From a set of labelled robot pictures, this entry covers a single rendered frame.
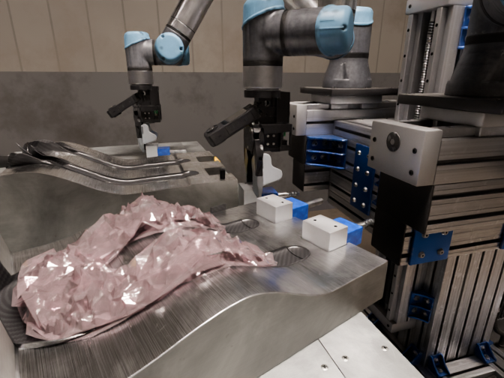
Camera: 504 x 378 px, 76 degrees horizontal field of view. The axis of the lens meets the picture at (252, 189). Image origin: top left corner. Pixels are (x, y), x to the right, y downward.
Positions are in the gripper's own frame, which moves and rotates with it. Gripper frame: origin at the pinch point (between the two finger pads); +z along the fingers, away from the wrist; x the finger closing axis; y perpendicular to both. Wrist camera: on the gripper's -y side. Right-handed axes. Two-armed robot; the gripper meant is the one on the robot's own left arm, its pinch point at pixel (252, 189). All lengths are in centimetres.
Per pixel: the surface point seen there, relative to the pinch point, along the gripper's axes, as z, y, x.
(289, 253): -0.4, -2.0, -27.7
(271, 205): -3.5, -1.7, -18.3
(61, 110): -3, -79, 167
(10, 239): 1.8, -41.7, -9.0
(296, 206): -2.3, 3.2, -16.9
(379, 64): -32, 147, 172
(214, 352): -1.2, -14.1, -42.2
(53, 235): 2.2, -35.8, -8.6
